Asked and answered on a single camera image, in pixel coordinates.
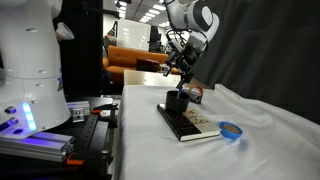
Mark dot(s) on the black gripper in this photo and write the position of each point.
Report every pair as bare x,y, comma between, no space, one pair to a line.
185,60

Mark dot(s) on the white handheld controller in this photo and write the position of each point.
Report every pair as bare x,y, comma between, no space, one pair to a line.
65,31

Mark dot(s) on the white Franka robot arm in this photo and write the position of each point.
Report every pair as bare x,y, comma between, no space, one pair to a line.
30,66

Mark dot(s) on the black cup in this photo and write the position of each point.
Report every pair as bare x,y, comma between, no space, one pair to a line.
176,104

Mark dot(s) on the book with colourful cover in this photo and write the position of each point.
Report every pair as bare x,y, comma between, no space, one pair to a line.
193,126

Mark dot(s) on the person's hand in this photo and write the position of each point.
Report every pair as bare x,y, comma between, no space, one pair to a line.
59,37

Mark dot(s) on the blue marker pen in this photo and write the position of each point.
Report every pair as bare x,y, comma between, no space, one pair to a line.
180,92

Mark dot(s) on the red tape roll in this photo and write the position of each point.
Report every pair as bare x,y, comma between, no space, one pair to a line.
198,89

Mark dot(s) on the black tape dispenser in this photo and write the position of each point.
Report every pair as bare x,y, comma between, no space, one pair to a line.
195,99

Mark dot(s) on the dark box on sofa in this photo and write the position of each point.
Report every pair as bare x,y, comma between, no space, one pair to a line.
146,65

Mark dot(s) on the orange sofa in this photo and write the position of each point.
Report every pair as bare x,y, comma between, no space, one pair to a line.
126,58

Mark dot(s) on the white projection board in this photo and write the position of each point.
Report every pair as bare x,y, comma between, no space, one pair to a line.
133,35

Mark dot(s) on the small blue bowl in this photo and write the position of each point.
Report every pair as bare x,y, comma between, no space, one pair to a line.
230,132

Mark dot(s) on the white table cloth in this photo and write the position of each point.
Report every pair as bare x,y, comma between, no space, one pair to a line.
166,156

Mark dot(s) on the black curtain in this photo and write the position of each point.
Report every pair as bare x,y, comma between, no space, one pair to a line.
266,50

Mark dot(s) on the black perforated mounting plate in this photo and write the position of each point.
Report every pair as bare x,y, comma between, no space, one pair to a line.
90,133

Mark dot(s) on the aluminium extrusion rails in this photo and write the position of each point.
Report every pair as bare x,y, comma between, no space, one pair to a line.
33,146

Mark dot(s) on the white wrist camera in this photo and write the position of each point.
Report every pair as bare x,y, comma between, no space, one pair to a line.
175,46

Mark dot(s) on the small aluminium bracket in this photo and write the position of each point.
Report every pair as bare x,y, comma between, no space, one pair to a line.
78,111

